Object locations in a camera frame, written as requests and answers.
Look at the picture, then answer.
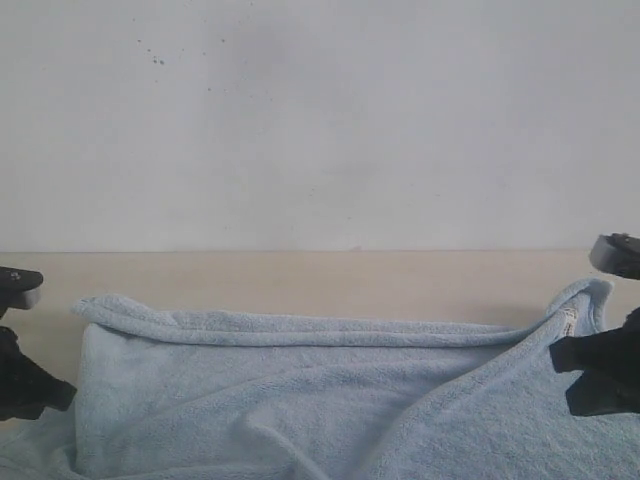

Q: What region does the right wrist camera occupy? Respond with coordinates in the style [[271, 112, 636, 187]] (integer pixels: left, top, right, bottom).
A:
[[589, 233, 639, 280]]

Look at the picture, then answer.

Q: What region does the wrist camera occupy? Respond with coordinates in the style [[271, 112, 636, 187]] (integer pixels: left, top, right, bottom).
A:
[[0, 266, 44, 317], [589, 233, 639, 280]]

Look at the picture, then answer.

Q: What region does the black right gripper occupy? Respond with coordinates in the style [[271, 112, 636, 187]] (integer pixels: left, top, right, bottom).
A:
[[549, 308, 639, 416]]

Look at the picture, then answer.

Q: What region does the light blue fluffy towel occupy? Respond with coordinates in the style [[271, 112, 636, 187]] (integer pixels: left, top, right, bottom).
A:
[[1, 279, 639, 479]]

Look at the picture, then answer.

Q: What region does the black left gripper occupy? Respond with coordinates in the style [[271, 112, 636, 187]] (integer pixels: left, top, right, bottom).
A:
[[1, 327, 77, 420]]

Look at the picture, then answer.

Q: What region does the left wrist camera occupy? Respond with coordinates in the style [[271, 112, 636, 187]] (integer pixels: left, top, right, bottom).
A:
[[0, 266, 44, 317]]

